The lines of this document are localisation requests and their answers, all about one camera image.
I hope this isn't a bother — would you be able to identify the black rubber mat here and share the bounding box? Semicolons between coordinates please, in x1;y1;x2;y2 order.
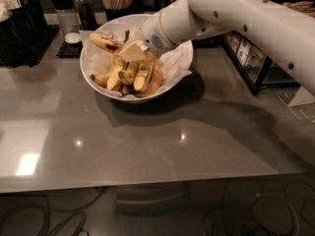
0;25;59;68

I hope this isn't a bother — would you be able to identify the glass sugar shaker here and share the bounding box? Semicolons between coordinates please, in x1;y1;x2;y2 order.
51;0;81;44

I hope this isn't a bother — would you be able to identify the cup of wooden stirrers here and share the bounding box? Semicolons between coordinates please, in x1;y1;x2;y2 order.
97;0;135;22

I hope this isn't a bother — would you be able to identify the dark glass shaker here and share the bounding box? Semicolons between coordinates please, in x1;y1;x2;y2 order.
74;0;97;30

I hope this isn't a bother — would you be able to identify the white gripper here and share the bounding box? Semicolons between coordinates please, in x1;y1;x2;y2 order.
119;12;177;62

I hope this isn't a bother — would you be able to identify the floor cable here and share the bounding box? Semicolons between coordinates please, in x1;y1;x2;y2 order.
203;180;315;236
0;186;109;236

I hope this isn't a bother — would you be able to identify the long spotted top banana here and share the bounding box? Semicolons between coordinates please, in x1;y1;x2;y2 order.
90;32;160;64

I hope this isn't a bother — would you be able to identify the yellow banana centre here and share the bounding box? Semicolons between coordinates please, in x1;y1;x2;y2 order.
106;55;124;91

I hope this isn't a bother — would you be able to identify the white bowl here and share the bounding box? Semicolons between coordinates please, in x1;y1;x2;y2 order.
79;14;195;104

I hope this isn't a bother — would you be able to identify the small banana lower left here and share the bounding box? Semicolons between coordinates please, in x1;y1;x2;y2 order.
90;73;110;88

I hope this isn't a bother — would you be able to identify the yellow banana right upright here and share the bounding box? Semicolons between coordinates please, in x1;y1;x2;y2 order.
133;64;154;92

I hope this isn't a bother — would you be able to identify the orange fruit in bowl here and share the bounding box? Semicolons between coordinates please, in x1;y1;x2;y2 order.
140;64;163;97

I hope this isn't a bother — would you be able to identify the floor cable left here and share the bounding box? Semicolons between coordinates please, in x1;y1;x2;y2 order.
0;186;109;236

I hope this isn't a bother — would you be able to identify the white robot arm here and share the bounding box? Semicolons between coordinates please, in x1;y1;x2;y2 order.
135;0;315;93

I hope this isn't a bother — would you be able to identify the black container left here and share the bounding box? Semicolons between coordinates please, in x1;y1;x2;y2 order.
0;0;47;66

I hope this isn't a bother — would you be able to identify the short banana with dark tip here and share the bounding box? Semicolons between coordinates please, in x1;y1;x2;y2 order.
118;62;139;86

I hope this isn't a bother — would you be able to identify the small black mat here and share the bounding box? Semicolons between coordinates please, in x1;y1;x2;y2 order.
56;42;83;58

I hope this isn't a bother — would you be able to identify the floor cable right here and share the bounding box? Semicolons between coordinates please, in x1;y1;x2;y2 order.
203;180;315;236

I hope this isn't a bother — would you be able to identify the black wire condiment rack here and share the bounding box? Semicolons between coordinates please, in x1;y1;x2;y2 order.
220;31;298;95

